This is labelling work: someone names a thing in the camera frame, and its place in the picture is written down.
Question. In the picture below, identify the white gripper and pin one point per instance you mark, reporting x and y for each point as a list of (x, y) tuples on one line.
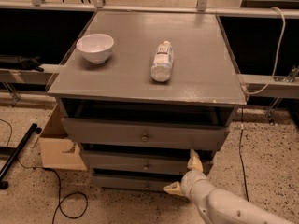
[(191, 181)]

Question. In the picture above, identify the grey drawer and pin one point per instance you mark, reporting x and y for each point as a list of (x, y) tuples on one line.
[(173, 163), (143, 134), (149, 182)]

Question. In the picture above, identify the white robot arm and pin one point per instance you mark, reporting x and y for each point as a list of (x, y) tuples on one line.
[(215, 205)]

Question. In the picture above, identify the grey top drawer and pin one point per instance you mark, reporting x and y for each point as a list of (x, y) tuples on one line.
[(143, 134)]

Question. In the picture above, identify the grey bottom drawer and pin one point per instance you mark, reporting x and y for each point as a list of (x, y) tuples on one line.
[(149, 182)]

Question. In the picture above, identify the grey drawer cabinet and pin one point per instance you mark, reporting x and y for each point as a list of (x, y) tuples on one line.
[(203, 89)]

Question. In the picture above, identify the clear plastic bottle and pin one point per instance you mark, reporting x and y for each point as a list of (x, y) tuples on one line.
[(161, 68)]

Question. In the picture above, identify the cardboard box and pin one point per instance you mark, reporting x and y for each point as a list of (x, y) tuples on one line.
[(58, 151)]

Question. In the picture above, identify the white ceramic bowl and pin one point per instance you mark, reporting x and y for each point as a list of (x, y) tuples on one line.
[(95, 48)]

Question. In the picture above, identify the black metal stand leg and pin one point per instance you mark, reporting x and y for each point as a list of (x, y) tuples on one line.
[(10, 154)]

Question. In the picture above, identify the black cloth bag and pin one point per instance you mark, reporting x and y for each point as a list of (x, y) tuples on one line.
[(20, 63)]

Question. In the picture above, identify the metal frame rail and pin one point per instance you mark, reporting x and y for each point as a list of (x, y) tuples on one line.
[(140, 6)]

